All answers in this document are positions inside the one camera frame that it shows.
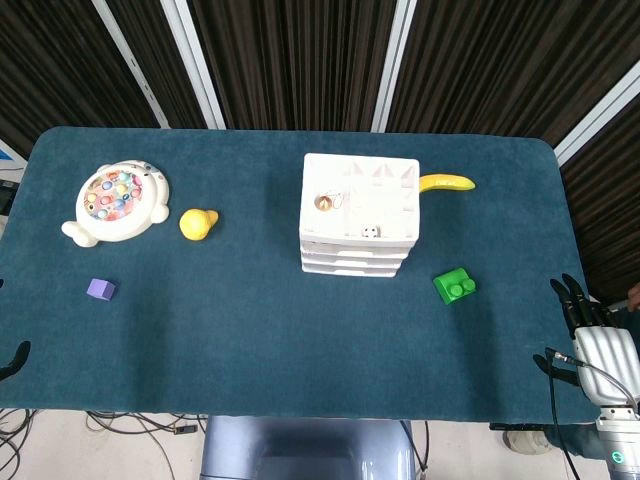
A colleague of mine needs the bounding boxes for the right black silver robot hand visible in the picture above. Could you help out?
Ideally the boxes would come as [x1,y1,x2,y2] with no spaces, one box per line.
[532,272,640,407]

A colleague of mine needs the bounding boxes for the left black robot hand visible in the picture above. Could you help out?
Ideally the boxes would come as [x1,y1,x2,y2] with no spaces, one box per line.
[0,341,32,384]

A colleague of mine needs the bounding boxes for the clear plastic drawer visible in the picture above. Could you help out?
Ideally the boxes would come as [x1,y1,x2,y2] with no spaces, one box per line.
[300,249,410,265]
[299,238,415,255]
[301,259,405,279]

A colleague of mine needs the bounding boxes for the white plastic drawer unit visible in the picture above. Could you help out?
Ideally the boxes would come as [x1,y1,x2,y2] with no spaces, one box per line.
[298,152,421,279]

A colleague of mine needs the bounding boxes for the purple cube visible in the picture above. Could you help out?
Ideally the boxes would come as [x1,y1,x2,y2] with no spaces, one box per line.
[86,277,119,303]

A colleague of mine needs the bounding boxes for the white shoe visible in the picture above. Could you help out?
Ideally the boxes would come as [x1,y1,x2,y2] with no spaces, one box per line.
[502,427,551,455]

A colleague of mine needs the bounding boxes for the green building block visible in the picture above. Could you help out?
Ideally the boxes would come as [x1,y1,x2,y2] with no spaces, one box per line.
[432,267,478,305]

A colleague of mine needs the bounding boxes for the white round fishing game toy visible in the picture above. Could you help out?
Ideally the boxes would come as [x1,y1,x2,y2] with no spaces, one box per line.
[60,159,171,249]

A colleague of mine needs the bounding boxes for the white blue sign panel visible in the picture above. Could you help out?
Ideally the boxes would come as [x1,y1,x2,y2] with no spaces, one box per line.
[0,138,29,174]

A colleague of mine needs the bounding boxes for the yellow toy pear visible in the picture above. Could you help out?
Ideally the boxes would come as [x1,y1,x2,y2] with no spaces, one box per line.
[178,208,220,243]

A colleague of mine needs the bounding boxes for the yellow toy banana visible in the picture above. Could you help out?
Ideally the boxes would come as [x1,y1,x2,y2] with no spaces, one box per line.
[418,172,477,194]

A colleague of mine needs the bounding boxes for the teal table mat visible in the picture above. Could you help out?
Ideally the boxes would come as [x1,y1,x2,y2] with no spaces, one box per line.
[0,125,614,424]

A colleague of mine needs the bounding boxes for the blue-grey robot torso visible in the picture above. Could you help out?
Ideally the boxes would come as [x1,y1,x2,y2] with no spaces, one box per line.
[199,414,416,480]

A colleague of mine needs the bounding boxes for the floor cable bundle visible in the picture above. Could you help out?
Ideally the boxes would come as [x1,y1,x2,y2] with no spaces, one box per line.
[0,407,206,480]

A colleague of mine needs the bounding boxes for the white partition post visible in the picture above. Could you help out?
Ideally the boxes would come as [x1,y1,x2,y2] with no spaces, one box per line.
[553,64,640,166]
[159,0,226,130]
[370,0,419,134]
[92,0,171,129]

